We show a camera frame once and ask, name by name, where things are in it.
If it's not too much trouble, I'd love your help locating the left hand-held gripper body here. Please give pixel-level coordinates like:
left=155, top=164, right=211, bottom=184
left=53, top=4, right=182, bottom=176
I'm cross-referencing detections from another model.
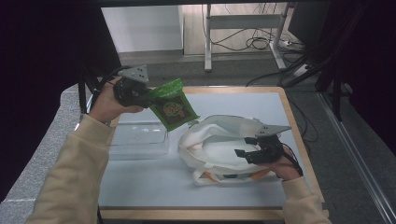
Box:
left=112, top=64, right=150, bottom=108

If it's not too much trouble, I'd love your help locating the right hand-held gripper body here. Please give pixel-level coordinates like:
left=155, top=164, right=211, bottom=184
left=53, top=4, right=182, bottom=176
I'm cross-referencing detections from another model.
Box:
left=247, top=124, right=292, bottom=165

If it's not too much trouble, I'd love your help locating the white tote bag green print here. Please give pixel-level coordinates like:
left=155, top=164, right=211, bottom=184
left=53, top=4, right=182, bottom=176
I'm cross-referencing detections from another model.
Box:
left=177, top=114, right=293, bottom=187

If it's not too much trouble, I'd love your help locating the green seaweed snack packet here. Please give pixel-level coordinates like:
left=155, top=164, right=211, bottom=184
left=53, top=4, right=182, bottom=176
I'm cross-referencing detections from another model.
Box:
left=147, top=77, right=201, bottom=133

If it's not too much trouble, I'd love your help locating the clear plastic container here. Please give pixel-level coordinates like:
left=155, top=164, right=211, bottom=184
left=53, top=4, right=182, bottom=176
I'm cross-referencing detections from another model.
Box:
left=106, top=119, right=171, bottom=161

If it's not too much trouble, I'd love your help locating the person's right hand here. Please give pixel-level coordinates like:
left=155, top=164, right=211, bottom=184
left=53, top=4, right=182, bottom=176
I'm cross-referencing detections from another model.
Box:
left=268, top=146, right=304, bottom=182

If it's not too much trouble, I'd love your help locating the person's left hand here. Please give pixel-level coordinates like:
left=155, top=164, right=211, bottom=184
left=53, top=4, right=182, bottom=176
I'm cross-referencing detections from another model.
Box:
left=88, top=76, right=145, bottom=125

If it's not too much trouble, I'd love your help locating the thin black metal stand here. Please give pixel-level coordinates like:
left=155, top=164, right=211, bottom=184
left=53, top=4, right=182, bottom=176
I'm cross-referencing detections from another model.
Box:
left=78, top=66, right=104, bottom=115

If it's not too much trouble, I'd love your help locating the white cabinet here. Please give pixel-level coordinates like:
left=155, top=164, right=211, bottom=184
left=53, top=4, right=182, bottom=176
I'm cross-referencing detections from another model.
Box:
left=101, top=5, right=185, bottom=54

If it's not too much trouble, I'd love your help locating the white power strip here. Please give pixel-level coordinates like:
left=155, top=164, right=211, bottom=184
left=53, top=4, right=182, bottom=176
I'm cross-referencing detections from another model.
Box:
left=292, top=63, right=312, bottom=78

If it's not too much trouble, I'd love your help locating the dark curtain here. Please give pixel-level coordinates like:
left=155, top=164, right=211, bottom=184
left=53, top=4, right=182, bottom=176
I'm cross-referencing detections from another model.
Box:
left=0, top=0, right=120, bottom=203
left=314, top=0, right=396, bottom=157

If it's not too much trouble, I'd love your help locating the black tripod stand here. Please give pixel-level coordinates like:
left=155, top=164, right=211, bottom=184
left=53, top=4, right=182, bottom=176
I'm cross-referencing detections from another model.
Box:
left=279, top=6, right=368, bottom=88

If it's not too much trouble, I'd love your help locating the black monitor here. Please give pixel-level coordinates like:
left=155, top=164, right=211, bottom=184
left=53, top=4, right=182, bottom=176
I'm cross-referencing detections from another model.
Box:
left=288, top=2, right=331, bottom=45

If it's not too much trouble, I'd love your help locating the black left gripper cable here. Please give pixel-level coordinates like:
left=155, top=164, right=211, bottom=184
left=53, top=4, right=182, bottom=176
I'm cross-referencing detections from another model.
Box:
left=90, top=65, right=132, bottom=108

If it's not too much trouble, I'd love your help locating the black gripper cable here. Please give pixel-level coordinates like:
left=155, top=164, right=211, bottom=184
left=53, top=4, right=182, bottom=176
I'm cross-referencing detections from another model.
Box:
left=90, top=65, right=132, bottom=108
left=279, top=143, right=304, bottom=178

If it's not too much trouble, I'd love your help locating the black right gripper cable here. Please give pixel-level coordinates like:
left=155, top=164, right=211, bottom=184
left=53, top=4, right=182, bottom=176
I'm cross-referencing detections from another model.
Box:
left=279, top=143, right=304, bottom=178

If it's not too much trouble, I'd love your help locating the looped black floor cable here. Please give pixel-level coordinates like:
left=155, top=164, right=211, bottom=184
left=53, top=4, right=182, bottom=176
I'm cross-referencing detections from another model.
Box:
left=288, top=90, right=319, bottom=145

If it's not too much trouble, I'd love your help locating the long black floor cable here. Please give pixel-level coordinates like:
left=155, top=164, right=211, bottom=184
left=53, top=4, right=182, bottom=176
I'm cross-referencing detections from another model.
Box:
left=245, top=69, right=297, bottom=88

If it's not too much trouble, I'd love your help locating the metal floor rail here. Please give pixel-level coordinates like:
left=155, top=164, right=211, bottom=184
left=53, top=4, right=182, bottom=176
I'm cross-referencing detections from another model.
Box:
left=317, top=91, right=396, bottom=224

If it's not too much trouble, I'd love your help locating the black cable bundle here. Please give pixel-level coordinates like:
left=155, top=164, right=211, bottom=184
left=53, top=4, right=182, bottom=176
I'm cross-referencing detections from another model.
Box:
left=211, top=27, right=300, bottom=52

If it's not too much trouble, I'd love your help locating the white desk frame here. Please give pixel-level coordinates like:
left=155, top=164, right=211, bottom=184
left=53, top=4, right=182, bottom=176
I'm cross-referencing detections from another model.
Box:
left=204, top=3, right=292, bottom=73

